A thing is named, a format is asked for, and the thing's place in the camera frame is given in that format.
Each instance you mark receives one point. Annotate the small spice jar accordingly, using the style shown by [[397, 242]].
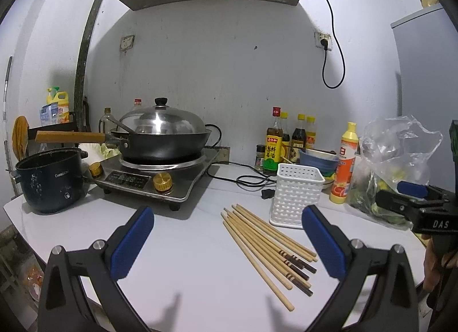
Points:
[[260, 157]]

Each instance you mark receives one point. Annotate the white wall outlet with plug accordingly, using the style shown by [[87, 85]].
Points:
[[324, 40]]

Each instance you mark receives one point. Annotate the metal ladle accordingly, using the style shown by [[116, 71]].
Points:
[[120, 123]]

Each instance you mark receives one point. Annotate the blue packet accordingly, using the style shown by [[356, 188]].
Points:
[[48, 114]]

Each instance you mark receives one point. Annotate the red cap cooking wine bottle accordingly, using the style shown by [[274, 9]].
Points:
[[272, 146]]

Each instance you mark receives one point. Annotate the blue bowl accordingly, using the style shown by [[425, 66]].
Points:
[[318, 162]]

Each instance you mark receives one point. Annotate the white metal pipe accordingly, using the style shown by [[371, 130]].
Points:
[[5, 110]]

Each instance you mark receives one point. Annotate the dark electric cooking pot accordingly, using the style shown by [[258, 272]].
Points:
[[50, 185]]

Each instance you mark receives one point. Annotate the white plastic utensil basket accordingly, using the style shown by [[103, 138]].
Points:
[[295, 196]]

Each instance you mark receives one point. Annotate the plastic bag of vegetables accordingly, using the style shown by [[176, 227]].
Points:
[[390, 153]]

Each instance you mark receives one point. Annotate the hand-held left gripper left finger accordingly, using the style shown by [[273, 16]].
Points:
[[132, 242]]

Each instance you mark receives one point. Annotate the grey refrigerator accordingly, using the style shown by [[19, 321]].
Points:
[[429, 67]]

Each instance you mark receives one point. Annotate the yellow detergent bottle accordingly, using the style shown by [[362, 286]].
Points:
[[62, 108]]

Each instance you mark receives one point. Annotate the person's right hand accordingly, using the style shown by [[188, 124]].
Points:
[[433, 267]]

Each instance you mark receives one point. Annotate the silver induction cooker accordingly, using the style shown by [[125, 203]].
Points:
[[143, 178]]

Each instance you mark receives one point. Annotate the brown wooden spatula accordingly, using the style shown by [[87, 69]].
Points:
[[19, 137]]

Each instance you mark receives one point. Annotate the clear glass bottle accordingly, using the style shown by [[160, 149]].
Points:
[[106, 123]]

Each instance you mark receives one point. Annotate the napa cabbage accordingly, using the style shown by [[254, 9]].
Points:
[[107, 151]]

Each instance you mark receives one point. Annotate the yellow-cap squeeze bottle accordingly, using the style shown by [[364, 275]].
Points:
[[343, 167]]

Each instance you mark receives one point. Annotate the empty white wall outlet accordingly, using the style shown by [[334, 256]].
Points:
[[127, 43]]

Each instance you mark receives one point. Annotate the dark vertical pipe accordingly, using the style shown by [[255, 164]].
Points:
[[83, 67]]

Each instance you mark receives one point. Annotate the small brass knob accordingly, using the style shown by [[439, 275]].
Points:
[[96, 169]]

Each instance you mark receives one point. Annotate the steel wok lid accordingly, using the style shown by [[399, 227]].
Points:
[[164, 121]]

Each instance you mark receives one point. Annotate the large brass knob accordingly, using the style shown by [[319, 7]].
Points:
[[163, 182]]

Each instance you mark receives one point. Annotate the pile of wooden chopsticks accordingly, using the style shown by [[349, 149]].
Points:
[[264, 246]]

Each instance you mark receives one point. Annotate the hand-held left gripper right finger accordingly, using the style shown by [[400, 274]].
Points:
[[324, 242]]

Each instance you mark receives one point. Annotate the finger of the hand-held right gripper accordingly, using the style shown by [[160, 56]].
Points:
[[393, 205], [411, 189]]

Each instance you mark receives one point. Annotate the black wall shelf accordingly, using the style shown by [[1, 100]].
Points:
[[53, 130]]

